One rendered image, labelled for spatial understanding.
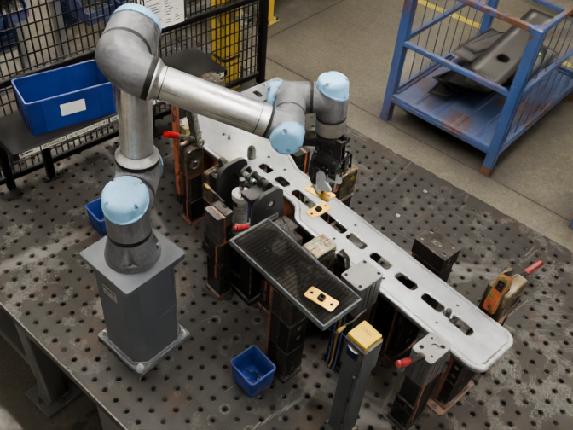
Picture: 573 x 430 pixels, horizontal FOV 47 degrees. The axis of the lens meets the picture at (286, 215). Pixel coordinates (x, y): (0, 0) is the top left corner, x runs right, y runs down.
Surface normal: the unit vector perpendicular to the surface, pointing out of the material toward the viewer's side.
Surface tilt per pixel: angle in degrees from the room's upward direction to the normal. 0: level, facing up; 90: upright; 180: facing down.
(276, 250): 0
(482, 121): 0
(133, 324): 90
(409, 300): 0
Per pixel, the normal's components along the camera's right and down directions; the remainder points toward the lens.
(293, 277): 0.07, -0.71
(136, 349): 0.03, 0.70
